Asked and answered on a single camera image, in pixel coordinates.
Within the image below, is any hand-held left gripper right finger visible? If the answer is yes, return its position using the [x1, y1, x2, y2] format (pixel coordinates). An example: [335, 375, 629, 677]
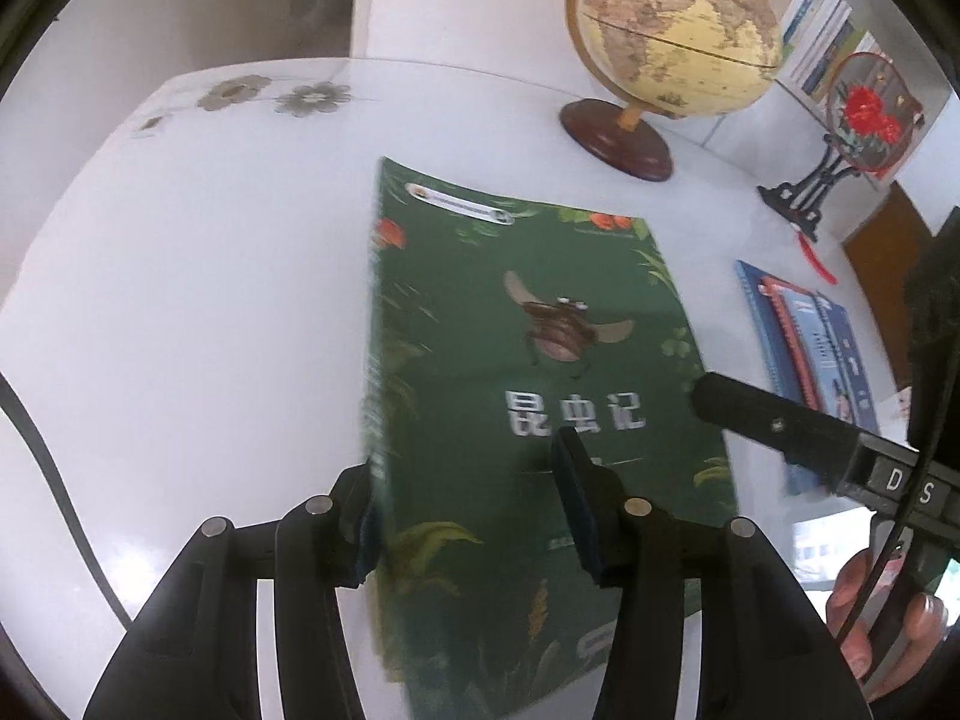
[551, 426, 875, 720]

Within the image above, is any red tassel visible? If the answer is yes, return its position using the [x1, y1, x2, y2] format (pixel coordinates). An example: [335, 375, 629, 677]
[791, 221, 839, 286]

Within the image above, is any yellow desk globe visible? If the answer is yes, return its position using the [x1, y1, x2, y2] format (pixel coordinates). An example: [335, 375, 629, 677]
[559, 0, 785, 182]

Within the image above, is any plain blue book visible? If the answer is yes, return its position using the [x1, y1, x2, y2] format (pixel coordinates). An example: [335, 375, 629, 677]
[733, 260, 826, 496]

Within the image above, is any light blue poetry book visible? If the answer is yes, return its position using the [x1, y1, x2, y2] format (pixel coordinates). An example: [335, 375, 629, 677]
[806, 292, 878, 428]

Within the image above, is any row of colourful shelf books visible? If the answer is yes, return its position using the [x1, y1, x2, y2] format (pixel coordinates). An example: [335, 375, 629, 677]
[705, 0, 882, 102]

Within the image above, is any dark green beetle book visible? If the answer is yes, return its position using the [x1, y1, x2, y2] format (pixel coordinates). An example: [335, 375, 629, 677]
[360, 157, 740, 720]

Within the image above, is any salmon red book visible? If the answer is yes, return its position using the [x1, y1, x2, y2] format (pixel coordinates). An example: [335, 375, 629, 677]
[757, 276, 826, 413]

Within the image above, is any brown wooden cabinet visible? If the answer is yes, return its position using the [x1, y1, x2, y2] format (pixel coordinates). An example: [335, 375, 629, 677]
[841, 184, 938, 391]

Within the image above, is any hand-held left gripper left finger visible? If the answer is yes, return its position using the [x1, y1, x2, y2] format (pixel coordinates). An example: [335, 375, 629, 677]
[82, 457, 387, 720]

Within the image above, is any person's right hand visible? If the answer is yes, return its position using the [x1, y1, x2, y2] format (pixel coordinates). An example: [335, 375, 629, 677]
[825, 547, 952, 702]

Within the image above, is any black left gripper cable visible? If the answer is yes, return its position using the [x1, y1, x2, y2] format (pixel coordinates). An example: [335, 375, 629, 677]
[0, 371, 128, 631]

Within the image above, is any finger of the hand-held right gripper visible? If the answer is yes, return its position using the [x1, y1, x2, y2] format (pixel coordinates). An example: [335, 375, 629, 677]
[688, 371, 882, 496]

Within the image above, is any round fan with red flower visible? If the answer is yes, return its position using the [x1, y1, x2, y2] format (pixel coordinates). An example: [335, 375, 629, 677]
[825, 51, 922, 182]

